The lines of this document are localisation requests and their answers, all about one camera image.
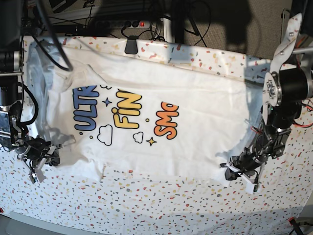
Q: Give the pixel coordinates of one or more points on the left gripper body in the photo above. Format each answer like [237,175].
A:
[248,165]

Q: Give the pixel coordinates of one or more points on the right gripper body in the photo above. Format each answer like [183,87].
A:
[35,153]

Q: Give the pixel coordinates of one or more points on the white printed T-shirt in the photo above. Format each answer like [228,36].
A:
[126,114]

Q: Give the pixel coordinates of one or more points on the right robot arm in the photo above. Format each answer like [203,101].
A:
[18,106]

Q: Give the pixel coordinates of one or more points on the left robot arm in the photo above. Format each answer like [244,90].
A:
[287,84]

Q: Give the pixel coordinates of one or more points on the red clamp right corner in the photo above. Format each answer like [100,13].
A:
[292,221]

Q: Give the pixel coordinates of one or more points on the terrazzo pattern tablecloth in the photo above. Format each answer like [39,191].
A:
[132,203]

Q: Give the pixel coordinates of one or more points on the black table clamp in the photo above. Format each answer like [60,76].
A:
[131,45]

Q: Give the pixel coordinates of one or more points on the white power strip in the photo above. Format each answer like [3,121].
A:
[119,24]

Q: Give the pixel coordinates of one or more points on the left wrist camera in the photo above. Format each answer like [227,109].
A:
[251,187]

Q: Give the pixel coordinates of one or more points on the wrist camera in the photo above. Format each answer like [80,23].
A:
[251,187]
[36,176]

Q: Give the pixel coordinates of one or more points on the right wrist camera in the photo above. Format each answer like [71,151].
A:
[36,176]

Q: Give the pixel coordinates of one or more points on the black camera pole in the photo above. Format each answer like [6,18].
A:
[178,14]

